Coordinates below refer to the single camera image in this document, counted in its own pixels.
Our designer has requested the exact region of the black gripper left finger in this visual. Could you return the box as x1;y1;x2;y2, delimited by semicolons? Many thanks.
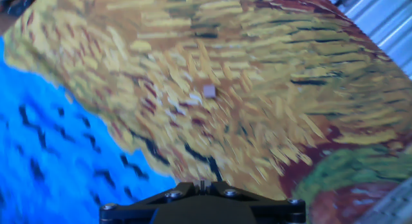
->
98;181;203;224

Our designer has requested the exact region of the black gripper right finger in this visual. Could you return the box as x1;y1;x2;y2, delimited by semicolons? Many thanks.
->
211;180;306;224

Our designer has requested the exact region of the small wooden cube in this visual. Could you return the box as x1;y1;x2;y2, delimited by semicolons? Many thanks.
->
203;84;217;99

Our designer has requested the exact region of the painting print cloth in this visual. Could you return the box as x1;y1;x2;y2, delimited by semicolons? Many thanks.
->
0;0;412;224

